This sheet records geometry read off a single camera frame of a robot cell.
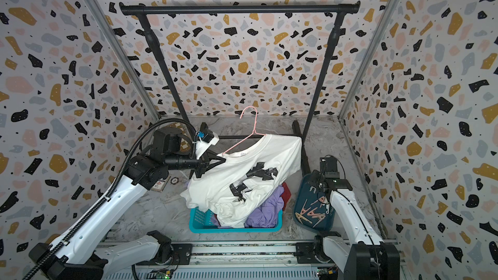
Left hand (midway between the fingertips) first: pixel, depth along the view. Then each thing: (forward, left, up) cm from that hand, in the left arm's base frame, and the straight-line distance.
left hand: (225, 159), depth 66 cm
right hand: (+4, -38, -23) cm, 44 cm away
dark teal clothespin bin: (-7, -35, -30) cm, 47 cm away
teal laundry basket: (-12, +12, -29) cm, 34 cm away
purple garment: (-12, -14, -22) cm, 29 cm away
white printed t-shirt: (-4, -3, -14) cm, 15 cm away
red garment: (-3, -23, -23) cm, 32 cm away
